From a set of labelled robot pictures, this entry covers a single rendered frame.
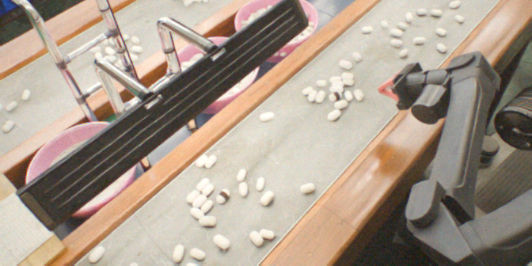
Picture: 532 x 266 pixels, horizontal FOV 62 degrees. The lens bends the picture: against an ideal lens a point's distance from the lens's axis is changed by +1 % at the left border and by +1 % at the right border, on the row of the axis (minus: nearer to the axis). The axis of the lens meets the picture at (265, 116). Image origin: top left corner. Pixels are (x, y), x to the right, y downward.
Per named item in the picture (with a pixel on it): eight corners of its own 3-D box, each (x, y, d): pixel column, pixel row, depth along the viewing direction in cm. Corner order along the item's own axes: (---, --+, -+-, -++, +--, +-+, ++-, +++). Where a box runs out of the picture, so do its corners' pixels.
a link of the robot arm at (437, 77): (471, 80, 91) (458, 59, 89) (457, 104, 88) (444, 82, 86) (442, 84, 97) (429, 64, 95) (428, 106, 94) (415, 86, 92)
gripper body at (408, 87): (387, 87, 97) (415, 83, 91) (412, 62, 101) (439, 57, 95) (400, 111, 99) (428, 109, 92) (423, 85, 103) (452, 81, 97)
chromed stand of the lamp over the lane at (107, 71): (250, 176, 114) (229, 42, 80) (192, 231, 105) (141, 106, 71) (200, 139, 123) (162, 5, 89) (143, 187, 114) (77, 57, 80)
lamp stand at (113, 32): (153, 104, 133) (103, -30, 99) (97, 146, 124) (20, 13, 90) (116, 76, 142) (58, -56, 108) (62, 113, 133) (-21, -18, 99)
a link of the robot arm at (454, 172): (481, 269, 59) (433, 215, 56) (442, 272, 63) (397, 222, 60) (507, 78, 86) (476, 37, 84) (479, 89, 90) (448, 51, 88)
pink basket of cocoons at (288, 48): (333, 37, 148) (335, 13, 141) (282, 81, 136) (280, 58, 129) (274, 8, 161) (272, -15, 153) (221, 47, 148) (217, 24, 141)
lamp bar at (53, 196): (309, 27, 95) (310, -2, 89) (51, 234, 67) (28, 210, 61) (281, 13, 98) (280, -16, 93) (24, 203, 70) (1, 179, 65)
